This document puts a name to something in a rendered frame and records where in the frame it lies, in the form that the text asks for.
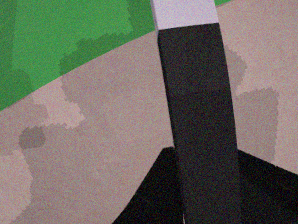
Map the green putting mat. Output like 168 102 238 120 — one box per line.
0 0 156 111

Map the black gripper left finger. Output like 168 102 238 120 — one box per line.
112 147 184 224

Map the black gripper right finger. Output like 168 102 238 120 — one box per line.
237 149 298 224

